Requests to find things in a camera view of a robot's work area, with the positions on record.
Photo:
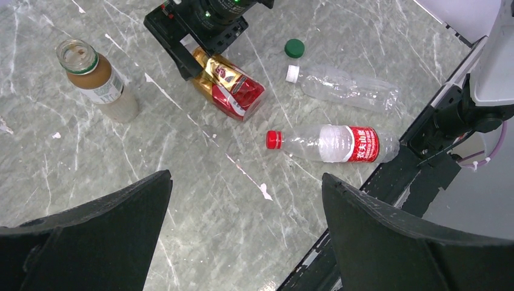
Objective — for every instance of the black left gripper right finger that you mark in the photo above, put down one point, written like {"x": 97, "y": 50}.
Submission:
{"x": 380, "y": 247}

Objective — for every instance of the gold red tea bottle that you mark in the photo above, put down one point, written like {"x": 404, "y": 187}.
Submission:
{"x": 226, "y": 86}

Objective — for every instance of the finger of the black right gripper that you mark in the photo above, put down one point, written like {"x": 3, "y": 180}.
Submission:
{"x": 182, "y": 47}

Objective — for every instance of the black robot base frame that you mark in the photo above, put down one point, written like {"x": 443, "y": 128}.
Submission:
{"x": 424, "y": 164}

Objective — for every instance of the ribbed coffee latte bottle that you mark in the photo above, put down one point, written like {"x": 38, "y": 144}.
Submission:
{"x": 94, "y": 76}

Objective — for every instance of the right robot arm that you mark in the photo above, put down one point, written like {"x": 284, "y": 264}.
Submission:
{"x": 213, "y": 24}

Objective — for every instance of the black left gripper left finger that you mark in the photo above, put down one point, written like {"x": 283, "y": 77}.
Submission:
{"x": 105, "y": 244}

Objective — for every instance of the clear bottle red label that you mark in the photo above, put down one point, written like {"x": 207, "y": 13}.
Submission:
{"x": 335, "y": 143}

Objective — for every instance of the clear bottle white cap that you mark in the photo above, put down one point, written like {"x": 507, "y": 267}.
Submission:
{"x": 329, "y": 84}

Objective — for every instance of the green bottle cap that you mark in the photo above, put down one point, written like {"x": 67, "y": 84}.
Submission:
{"x": 294, "y": 48}

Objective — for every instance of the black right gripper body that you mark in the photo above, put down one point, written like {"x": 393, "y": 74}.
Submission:
{"x": 223, "y": 19}

